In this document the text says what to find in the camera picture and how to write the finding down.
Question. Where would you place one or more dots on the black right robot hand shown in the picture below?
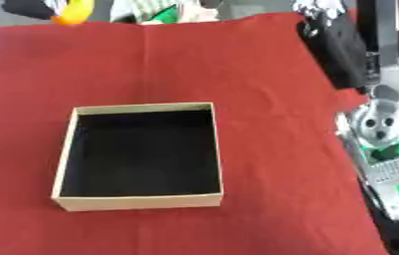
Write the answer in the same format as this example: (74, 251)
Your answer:
(339, 56)

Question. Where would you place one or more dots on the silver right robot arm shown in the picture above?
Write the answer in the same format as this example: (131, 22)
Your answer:
(391, 169)

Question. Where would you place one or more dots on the tan cardboard box black inside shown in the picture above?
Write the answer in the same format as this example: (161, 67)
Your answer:
(138, 202)

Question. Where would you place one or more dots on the white green striped object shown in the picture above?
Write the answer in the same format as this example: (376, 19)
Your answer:
(162, 13)

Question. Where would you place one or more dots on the yellow orange toy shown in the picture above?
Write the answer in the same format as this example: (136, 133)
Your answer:
(76, 13)

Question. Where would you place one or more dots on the black object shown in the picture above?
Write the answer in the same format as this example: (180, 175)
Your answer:
(29, 8)

